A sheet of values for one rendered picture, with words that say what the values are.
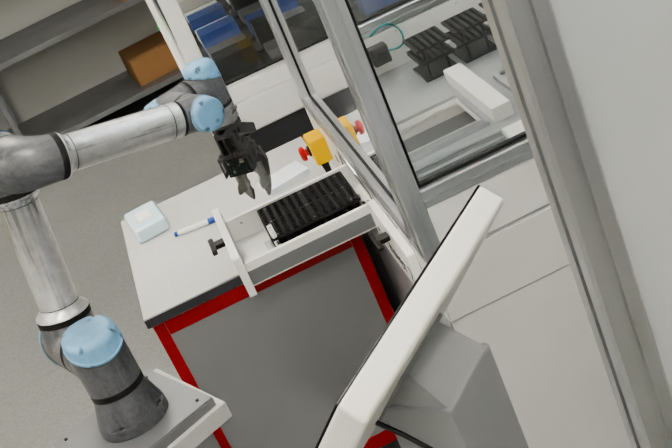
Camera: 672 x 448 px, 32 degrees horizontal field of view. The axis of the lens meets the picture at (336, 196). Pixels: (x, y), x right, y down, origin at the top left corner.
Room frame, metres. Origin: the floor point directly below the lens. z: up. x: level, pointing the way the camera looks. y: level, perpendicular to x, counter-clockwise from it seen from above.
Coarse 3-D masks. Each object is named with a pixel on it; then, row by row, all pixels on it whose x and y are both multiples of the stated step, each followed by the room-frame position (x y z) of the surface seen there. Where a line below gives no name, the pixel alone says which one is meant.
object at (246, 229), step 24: (336, 168) 2.61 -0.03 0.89; (288, 192) 2.59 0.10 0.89; (360, 192) 2.55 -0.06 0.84; (240, 216) 2.58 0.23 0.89; (360, 216) 2.36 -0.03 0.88; (240, 240) 2.57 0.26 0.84; (264, 240) 2.52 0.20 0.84; (312, 240) 2.35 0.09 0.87; (336, 240) 2.35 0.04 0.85; (264, 264) 2.34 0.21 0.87; (288, 264) 2.34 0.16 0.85
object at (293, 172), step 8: (288, 168) 2.99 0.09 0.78; (296, 168) 2.97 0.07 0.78; (304, 168) 2.95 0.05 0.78; (272, 176) 2.98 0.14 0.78; (280, 176) 2.96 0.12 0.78; (288, 176) 2.94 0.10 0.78; (296, 176) 2.93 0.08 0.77; (304, 176) 2.93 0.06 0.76; (272, 184) 2.93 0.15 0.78; (280, 184) 2.91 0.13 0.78; (288, 184) 2.92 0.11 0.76; (272, 192) 2.90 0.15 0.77
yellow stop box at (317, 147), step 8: (304, 136) 2.83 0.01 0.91; (312, 136) 2.81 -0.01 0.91; (320, 136) 2.79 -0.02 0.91; (312, 144) 2.78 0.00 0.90; (320, 144) 2.78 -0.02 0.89; (312, 152) 2.78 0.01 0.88; (320, 152) 2.78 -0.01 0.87; (328, 152) 2.78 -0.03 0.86; (320, 160) 2.78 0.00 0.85; (328, 160) 2.78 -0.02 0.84
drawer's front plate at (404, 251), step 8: (376, 208) 2.27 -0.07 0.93; (376, 216) 2.24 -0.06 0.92; (384, 216) 2.22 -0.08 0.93; (376, 224) 2.30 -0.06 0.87; (384, 224) 2.19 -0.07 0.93; (392, 224) 2.17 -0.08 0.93; (392, 232) 2.14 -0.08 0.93; (392, 240) 2.15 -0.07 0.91; (400, 240) 2.10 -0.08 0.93; (400, 248) 2.07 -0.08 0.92; (408, 248) 2.05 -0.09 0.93; (400, 256) 2.12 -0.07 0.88; (408, 256) 2.03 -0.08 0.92; (400, 264) 2.18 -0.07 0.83; (408, 264) 2.05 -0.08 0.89; (416, 264) 2.03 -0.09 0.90; (408, 272) 2.10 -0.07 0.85; (416, 272) 2.03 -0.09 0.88
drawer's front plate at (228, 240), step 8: (216, 208) 2.60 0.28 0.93; (216, 216) 2.56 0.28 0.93; (224, 224) 2.50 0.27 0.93; (224, 232) 2.46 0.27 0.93; (224, 240) 2.42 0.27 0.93; (232, 240) 2.45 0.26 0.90; (232, 248) 2.37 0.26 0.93; (232, 256) 2.33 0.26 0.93; (240, 256) 2.48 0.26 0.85; (240, 264) 2.32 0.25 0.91; (240, 272) 2.32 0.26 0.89; (248, 280) 2.32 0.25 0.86; (248, 288) 2.32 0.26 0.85
